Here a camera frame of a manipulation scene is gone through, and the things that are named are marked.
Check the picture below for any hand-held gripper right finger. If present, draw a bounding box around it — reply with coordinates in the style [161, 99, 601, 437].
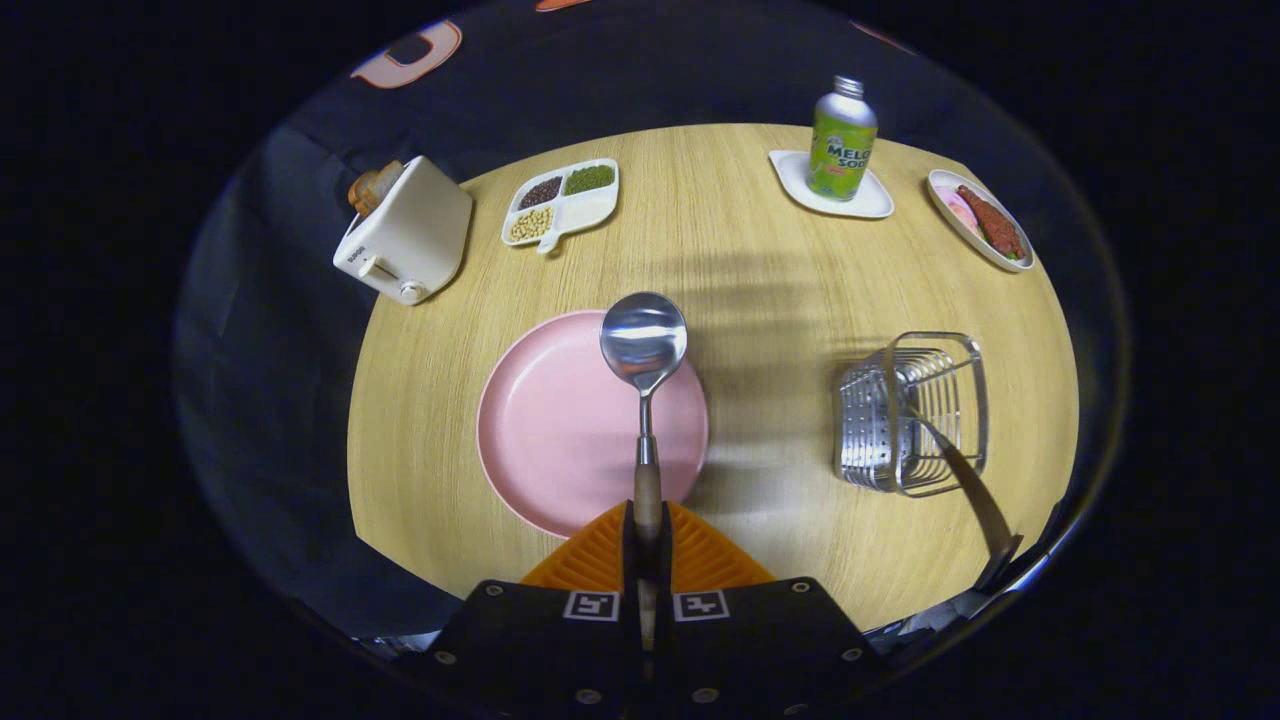
[652, 498, 886, 720]

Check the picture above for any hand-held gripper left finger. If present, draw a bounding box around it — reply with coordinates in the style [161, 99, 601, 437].
[405, 498, 646, 720]

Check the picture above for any metal spoon with wooden handle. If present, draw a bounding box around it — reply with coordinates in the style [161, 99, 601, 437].
[600, 292, 689, 651]

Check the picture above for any metal fork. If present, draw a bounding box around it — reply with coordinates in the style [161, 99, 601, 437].
[900, 400, 1016, 566]

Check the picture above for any round pink plate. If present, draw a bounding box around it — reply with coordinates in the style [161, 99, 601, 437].
[476, 310, 710, 539]

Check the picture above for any white divided dish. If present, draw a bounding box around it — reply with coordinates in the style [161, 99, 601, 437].
[500, 158, 621, 255]

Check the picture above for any cream toaster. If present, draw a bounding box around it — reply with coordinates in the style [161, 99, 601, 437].
[333, 155, 473, 306]

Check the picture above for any white coaster dish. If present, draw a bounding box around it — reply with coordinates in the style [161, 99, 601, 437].
[768, 150, 895, 220]

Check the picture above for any white oval food plate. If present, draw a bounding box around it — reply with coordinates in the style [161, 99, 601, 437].
[927, 169, 1036, 273]

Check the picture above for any toast slice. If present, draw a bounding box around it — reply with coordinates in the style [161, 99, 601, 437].
[347, 160, 406, 218]

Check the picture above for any pink ham slice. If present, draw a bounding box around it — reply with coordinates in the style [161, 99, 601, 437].
[938, 186, 979, 233]

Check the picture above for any green soda bottle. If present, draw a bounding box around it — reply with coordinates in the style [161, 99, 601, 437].
[806, 76, 879, 202]

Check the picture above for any red meat piece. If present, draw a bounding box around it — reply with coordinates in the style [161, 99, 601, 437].
[956, 184, 1027, 261]

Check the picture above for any metal wire cutlery rack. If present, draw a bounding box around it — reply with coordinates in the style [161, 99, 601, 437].
[833, 332, 991, 498]

